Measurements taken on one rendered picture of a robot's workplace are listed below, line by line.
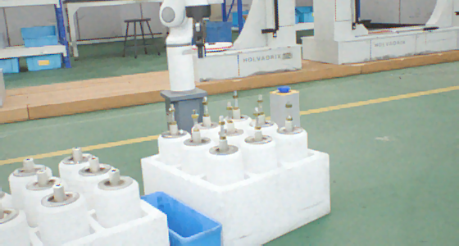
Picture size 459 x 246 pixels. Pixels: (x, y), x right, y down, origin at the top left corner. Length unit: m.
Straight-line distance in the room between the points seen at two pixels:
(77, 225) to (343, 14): 3.20
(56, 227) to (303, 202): 0.67
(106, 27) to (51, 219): 8.68
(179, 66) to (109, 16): 7.90
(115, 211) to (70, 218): 0.10
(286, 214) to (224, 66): 2.21
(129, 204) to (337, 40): 3.03
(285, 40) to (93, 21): 6.32
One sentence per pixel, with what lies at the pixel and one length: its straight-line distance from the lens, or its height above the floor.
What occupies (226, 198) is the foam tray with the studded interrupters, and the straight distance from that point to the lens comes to 1.18.
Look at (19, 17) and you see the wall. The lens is 9.53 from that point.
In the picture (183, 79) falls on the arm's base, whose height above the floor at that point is 0.35.
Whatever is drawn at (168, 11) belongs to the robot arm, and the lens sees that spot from 1.74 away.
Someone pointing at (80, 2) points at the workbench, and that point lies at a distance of 6.56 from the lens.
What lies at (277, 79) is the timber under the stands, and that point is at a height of 0.04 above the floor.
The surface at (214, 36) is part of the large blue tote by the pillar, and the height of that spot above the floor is 0.22.
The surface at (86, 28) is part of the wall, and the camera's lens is 9.58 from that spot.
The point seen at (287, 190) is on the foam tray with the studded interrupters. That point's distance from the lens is 1.31.
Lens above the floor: 0.62
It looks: 13 degrees down
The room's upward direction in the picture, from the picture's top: 4 degrees counter-clockwise
